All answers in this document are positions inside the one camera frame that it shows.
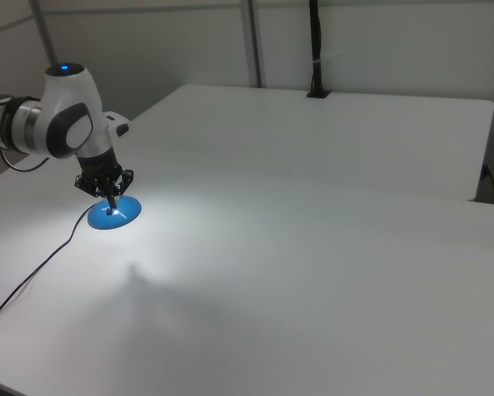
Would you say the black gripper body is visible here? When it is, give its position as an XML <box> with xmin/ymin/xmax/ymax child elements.
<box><xmin>73</xmin><ymin>147</ymin><xmax>136</xmax><ymax>200</ymax></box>

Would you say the black cable beside table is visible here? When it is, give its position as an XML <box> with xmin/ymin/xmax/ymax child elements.
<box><xmin>480</xmin><ymin>163</ymin><xmax>494</xmax><ymax>205</ymax></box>

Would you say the grey partition post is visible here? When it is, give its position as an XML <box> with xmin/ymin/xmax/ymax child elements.
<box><xmin>241</xmin><ymin>0</ymin><xmax>269</xmax><ymax>88</ymax></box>

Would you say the blue gooseneck desk lamp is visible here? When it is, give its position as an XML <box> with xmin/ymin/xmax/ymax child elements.
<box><xmin>86</xmin><ymin>194</ymin><xmax>143</xmax><ymax>231</ymax></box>

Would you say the black pole with clamp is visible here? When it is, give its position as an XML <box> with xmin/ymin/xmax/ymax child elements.
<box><xmin>305</xmin><ymin>0</ymin><xmax>331</xmax><ymax>100</ymax></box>

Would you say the black lamp power cable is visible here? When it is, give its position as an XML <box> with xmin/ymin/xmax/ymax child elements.
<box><xmin>0</xmin><ymin>207</ymin><xmax>92</xmax><ymax>332</ymax></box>

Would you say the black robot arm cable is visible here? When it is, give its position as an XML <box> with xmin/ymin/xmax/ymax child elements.
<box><xmin>0</xmin><ymin>148</ymin><xmax>50</xmax><ymax>173</ymax></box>

